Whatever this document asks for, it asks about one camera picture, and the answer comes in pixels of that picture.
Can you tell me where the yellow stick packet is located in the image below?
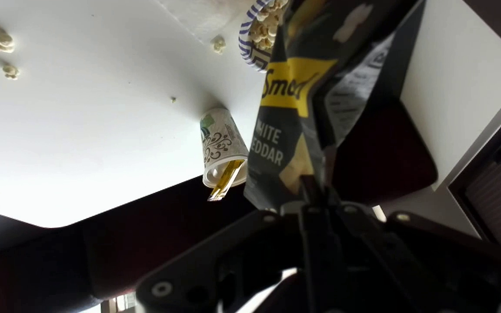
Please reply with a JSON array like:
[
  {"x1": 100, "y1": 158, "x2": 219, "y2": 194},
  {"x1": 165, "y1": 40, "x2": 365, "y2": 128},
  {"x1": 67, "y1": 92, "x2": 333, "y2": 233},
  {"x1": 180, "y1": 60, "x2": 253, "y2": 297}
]
[{"x1": 205, "y1": 158, "x2": 246, "y2": 203}]

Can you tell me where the popcorn piece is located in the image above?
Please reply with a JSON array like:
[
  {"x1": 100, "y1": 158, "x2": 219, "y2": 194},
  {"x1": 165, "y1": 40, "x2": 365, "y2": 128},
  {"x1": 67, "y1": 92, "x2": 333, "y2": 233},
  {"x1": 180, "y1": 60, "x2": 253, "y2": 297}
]
[
  {"x1": 210, "y1": 34, "x2": 227, "y2": 53},
  {"x1": 0, "y1": 62, "x2": 20, "y2": 81},
  {"x1": 0, "y1": 31, "x2": 17, "y2": 53}
]

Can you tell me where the blue patterned bowl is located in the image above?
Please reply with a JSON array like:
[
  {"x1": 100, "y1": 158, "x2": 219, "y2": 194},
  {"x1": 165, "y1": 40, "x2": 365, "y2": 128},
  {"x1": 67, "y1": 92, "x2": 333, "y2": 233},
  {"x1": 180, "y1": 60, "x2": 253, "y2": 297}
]
[{"x1": 236, "y1": 0, "x2": 290, "y2": 73}]

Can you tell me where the dark framed wall panel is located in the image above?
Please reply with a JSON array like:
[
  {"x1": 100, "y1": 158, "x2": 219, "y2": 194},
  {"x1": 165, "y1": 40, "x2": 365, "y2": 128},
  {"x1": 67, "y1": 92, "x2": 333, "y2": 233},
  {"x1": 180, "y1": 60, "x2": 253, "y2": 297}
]
[{"x1": 446, "y1": 102, "x2": 501, "y2": 257}]

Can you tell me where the black yellow snack bag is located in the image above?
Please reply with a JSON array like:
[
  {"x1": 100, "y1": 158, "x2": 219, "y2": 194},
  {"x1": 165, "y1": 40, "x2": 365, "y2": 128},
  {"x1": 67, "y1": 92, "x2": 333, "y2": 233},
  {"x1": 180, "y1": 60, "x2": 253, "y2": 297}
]
[{"x1": 243, "y1": 0, "x2": 429, "y2": 213}]

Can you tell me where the printed styrofoam cup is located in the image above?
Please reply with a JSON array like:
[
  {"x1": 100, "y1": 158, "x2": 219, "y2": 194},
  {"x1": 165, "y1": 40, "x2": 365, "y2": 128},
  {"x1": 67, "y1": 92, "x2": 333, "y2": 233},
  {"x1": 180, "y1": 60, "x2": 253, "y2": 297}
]
[{"x1": 198, "y1": 102, "x2": 250, "y2": 189}]

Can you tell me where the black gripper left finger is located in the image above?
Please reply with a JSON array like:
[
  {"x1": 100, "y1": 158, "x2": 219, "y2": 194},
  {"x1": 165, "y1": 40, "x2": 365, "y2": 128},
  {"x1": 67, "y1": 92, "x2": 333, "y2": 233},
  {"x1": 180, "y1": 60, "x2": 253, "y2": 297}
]
[{"x1": 133, "y1": 173, "x2": 325, "y2": 313}]

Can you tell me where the popcorn heap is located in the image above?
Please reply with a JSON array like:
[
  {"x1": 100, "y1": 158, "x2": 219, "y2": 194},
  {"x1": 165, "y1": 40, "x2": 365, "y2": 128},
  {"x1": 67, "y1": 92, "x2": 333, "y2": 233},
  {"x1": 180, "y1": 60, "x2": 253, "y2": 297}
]
[{"x1": 248, "y1": 0, "x2": 288, "y2": 53}]

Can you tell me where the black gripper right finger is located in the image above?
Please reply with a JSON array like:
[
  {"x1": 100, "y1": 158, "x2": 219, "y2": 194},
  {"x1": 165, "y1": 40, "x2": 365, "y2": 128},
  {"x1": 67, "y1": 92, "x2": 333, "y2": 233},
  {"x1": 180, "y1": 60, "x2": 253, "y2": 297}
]
[{"x1": 318, "y1": 184, "x2": 501, "y2": 313}]

